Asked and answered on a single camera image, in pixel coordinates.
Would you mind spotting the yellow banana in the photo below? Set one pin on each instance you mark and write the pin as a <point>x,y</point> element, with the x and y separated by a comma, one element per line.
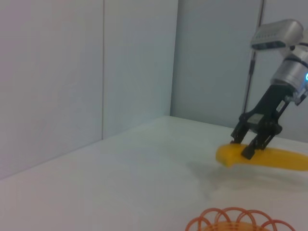
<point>276,160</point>

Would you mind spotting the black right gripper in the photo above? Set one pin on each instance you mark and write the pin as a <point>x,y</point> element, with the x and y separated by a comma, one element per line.
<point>269,106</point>

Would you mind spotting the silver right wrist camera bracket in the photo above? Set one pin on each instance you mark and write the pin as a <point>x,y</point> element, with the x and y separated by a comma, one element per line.
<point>300,95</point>

